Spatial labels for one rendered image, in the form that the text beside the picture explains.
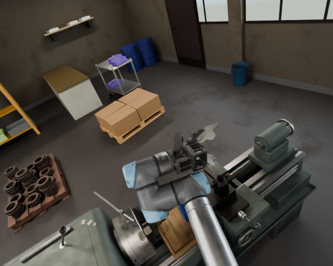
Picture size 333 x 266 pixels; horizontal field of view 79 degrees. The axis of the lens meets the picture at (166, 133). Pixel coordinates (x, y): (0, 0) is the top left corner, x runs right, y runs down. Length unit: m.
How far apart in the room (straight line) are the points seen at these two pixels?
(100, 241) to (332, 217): 2.20
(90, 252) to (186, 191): 0.76
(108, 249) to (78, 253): 0.16
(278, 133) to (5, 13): 7.06
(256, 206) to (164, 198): 0.99
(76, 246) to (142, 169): 0.79
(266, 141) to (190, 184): 1.08
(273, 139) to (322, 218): 1.24
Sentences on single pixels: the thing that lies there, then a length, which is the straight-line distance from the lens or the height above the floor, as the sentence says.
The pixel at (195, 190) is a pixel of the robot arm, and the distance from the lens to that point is 0.62.
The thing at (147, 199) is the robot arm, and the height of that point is 1.74.
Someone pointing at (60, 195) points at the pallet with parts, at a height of 0.14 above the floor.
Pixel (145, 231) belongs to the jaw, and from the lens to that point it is 1.25.
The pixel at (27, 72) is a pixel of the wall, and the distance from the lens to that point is 7.57.
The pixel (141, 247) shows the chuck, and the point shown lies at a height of 1.16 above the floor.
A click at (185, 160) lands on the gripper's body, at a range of 0.66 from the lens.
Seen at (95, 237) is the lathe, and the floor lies 1.26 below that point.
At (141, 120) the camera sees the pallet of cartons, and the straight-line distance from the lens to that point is 3.97.
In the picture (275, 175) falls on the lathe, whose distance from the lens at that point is 1.77.
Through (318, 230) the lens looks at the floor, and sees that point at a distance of 2.60.
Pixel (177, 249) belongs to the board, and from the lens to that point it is 1.49.
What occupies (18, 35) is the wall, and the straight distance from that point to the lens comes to 7.47.
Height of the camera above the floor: 2.24
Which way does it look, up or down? 37 degrees down
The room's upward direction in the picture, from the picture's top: 18 degrees counter-clockwise
